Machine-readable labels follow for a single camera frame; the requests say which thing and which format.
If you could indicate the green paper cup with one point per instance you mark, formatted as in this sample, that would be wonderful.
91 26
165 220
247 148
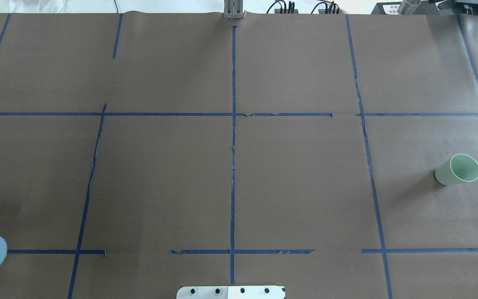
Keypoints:
459 169

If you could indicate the orange black power strip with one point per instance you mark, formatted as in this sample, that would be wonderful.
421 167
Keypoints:
308 7

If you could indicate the aluminium frame post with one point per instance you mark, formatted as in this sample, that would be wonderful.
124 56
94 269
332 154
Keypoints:
233 9

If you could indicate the white pedestal column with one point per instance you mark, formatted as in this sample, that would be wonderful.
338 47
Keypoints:
232 292

